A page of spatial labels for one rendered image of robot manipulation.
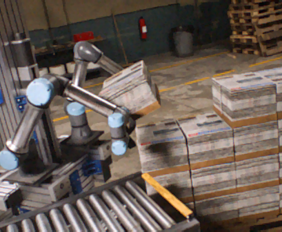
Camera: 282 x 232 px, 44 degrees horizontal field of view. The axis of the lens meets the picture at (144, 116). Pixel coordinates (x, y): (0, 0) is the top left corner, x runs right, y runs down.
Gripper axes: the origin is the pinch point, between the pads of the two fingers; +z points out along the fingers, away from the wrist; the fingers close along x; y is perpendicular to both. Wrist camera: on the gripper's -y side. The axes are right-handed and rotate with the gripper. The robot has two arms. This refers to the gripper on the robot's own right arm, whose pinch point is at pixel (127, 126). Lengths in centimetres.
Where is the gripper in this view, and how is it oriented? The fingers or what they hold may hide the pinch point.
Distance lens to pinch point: 199.7
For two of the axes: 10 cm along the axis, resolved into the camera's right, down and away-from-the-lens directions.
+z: 0.3, -3.4, 9.4
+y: -4.9, -8.3, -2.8
